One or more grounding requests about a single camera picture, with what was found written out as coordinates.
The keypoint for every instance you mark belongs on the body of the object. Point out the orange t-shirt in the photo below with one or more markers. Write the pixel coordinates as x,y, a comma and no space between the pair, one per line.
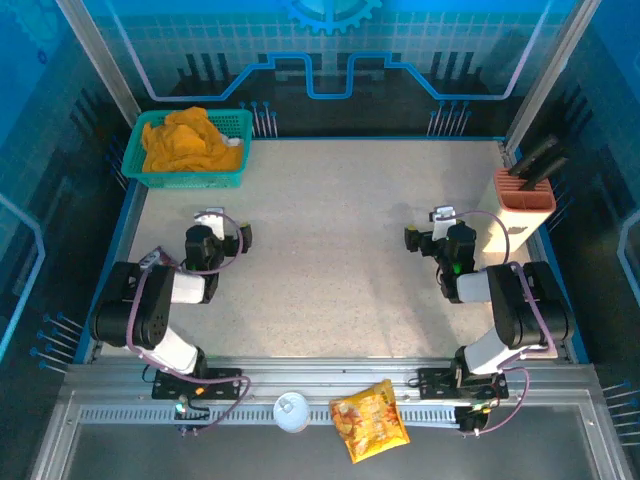
175,145

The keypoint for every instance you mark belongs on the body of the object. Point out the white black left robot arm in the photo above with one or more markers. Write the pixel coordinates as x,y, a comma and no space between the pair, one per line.
175,350

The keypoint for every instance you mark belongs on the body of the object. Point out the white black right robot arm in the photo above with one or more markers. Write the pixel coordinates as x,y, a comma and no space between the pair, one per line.
490,350

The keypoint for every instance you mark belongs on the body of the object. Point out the purple candy bag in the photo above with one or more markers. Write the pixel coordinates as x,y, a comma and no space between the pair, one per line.
157,259

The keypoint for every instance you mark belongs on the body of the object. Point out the white knife block terracotta top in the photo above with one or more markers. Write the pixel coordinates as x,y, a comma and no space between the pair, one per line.
505,225

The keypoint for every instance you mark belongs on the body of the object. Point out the white t-shirt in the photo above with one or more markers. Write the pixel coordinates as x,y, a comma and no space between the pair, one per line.
231,141

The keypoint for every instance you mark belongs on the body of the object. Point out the teal plastic basket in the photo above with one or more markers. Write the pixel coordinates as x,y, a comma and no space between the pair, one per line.
230,120

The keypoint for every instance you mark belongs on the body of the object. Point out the left controller board with LED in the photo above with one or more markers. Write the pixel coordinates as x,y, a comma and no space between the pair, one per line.
192,415

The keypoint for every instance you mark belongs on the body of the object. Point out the controller board with led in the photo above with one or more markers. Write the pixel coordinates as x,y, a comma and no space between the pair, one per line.
192,415
472,417

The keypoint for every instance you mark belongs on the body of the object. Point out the right controller board with LED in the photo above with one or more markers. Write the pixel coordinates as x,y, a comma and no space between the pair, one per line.
472,417

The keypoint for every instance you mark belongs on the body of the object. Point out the yellow chips bag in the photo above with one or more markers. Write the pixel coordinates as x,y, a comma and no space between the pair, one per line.
367,422

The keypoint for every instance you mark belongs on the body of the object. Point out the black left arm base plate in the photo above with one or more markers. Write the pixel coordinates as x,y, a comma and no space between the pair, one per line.
225,382

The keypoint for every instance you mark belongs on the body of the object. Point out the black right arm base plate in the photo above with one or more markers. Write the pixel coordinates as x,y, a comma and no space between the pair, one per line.
435,382

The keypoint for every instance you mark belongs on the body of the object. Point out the aluminium frame rail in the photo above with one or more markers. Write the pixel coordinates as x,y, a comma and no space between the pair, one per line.
325,367

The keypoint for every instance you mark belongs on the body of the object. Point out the aluminium frame post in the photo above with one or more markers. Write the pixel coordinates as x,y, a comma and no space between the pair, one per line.
100,55
550,65

